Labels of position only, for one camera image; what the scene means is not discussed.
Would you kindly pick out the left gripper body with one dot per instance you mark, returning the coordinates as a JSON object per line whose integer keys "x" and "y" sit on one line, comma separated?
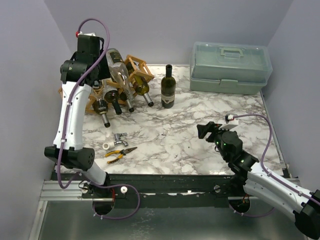
{"x": 101, "y": 52}

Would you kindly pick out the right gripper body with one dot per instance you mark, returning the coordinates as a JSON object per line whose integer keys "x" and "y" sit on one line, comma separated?
{"x": 210, "y": 130}

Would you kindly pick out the clear glass carafe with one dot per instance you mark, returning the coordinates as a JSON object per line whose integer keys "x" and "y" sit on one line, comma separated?
{"x": 118, "y": 71}

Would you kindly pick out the tall green wine bottle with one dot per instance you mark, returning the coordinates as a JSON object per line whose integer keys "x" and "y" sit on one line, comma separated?
{"x": 168, "y": 87}

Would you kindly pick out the green bottle silver neck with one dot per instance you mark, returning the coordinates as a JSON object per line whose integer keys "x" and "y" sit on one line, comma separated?
{"x": 100, "y": 107}

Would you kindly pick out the green bottle beige label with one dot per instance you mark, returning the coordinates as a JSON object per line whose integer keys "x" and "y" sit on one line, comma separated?
{"x": 141, "y": 87}

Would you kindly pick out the green bottle brown label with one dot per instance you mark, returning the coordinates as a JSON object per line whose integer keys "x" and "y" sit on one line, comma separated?
{"x": 125, "y": 99}

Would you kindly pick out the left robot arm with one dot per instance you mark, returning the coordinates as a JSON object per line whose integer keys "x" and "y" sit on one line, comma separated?
{"x": 87, "y": 67}

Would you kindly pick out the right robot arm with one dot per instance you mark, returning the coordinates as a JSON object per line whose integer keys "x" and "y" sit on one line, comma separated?
{"x": 299, "y": 204}

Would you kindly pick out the wooden wine rack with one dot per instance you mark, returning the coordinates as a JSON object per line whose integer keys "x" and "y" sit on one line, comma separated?
{"x": 134, "y": 66}

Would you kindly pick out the dark bottle in rack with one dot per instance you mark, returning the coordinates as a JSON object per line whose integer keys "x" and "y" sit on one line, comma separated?
{"x": 111, "y": 95}

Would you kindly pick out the translucent plastic toolbox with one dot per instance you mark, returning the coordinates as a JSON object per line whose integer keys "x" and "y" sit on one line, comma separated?
{"x": 229, "y": 68}

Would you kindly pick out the chrome tap fitting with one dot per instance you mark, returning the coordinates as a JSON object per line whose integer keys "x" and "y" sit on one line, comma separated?
{"x": 119, "y": 141}

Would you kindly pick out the white tape roll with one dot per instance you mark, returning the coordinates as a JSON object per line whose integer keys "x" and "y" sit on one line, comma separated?
{"x": 108, "y": 145}

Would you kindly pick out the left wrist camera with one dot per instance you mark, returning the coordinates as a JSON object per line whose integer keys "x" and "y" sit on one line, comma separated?
{"x": 78, "y": 33}

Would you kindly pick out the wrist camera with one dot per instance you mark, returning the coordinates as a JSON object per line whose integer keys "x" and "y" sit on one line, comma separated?
{"x": 230, "y": 123}
{"x": 78, "y": 33}

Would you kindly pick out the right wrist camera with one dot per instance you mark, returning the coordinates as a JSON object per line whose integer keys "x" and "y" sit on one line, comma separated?
{"x": 230, "y": 123}

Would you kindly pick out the yellow handled pliers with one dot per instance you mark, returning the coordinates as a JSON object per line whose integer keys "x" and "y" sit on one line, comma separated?
{"x": 120, "y": 153}

